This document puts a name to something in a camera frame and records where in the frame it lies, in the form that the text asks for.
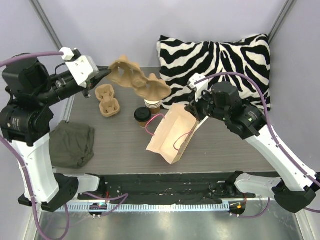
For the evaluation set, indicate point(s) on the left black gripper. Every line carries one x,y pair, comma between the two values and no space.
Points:
88,84

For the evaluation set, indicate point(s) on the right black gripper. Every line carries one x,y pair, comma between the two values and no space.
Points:
191,110

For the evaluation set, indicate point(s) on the pink paper gift bag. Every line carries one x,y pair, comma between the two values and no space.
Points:
173,134

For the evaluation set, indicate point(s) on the black plastic cup lid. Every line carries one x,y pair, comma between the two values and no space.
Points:
142,114

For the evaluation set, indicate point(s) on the single brown paper cup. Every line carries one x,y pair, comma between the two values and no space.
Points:
143,122

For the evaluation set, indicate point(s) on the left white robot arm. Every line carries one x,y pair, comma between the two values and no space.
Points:
25,125

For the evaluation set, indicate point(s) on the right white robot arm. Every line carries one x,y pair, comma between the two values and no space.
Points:
295,187

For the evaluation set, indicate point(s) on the white wrapped straw long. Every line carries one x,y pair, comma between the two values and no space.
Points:
201,123

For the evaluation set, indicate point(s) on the brown pulp cup carrier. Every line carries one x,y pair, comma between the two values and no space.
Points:
109,105

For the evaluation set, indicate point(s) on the stack of paper cups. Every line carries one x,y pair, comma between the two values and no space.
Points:
153,106

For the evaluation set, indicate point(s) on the zebra print pillow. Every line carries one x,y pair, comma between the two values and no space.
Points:
179,61

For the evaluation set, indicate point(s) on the olive green cloth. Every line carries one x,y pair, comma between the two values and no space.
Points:
71,145

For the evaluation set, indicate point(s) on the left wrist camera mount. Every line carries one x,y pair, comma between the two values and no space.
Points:
81,67

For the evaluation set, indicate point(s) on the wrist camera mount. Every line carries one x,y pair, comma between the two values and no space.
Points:
197,86
81,67

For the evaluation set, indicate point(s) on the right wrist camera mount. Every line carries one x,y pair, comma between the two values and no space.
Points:
197,86

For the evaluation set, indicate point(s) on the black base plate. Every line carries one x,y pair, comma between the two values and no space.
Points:
169,188

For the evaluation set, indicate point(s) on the white slotted cable duct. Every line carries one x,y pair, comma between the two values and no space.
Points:
93,207

